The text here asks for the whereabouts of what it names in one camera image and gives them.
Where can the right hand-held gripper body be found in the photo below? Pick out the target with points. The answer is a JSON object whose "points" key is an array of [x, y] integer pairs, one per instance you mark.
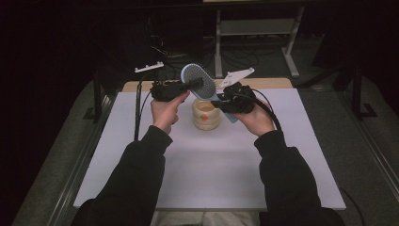
{"points": [[240, 99]]}

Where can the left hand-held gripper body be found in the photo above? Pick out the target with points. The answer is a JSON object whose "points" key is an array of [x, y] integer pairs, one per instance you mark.
{"points": [[166, 90]]}

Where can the blue hairbrush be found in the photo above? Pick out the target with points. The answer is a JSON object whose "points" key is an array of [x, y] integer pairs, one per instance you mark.
{"points": [[197, 75]]}

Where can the cream ribbed cup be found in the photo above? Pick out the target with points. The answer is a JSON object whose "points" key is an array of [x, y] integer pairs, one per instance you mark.
{"points": [[205, 122]]}

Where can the person's left hand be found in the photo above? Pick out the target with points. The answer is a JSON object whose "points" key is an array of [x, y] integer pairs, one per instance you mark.
{"points": [[164, 113]]}

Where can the person's right hand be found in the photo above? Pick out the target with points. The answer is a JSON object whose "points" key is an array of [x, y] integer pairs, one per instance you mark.
{"points": [[257, 121]]}

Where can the wooden table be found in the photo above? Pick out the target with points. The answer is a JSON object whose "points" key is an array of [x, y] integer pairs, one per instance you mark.
{"points": [[269, 83]]}

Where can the white table board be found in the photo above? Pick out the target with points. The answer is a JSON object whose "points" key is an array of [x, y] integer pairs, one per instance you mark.
{"points": [[219, 163]]}

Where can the black stand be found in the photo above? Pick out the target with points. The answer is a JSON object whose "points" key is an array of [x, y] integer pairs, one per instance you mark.
{"points": [[98, 94], [357, 94]]}

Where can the grey metal stand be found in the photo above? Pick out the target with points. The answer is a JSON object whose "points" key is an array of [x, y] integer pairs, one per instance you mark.
{"points": [[257, 27]]}

